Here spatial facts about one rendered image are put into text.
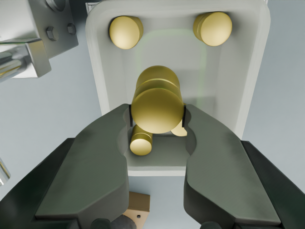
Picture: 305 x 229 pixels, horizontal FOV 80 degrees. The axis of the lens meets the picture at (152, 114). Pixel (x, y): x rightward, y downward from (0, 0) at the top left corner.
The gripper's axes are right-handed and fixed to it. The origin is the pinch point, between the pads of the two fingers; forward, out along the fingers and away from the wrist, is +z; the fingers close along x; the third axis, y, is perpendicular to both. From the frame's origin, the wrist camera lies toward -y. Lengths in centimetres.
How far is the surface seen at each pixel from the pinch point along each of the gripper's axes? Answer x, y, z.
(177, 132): 2.9, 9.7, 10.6
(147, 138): -1.4, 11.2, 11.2
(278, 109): 20.6, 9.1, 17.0
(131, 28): -2.9, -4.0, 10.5
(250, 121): 16.5, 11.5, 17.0
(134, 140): -3.4, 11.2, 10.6
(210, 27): 5.5, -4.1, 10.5
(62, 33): -8.9, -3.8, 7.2
